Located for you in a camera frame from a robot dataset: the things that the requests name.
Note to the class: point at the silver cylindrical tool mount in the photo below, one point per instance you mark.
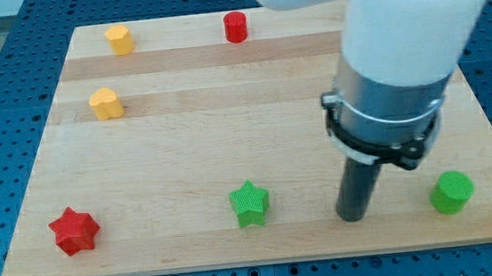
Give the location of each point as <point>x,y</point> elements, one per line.
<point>375,123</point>

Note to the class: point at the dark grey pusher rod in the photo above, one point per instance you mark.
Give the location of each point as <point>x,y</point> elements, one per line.
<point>356,189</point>

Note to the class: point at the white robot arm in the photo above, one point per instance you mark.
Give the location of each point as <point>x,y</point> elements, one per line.
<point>395,61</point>

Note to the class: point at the green star block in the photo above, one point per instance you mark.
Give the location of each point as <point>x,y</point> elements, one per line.
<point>250,204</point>

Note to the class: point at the red star block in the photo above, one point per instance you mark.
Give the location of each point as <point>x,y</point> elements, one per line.
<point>74,232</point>

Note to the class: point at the green cylinder block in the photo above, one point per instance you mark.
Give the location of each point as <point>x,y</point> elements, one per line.
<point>451,192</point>

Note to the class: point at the light wooden board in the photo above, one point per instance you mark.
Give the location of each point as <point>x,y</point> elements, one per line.
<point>202,116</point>

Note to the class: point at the red cylinder block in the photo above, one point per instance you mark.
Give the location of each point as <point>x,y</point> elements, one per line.
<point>235,27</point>

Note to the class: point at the yellow heart block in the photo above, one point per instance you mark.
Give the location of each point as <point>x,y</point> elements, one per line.
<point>105,104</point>

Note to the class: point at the yellow hexagon block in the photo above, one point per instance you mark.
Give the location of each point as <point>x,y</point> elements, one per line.
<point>120,40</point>

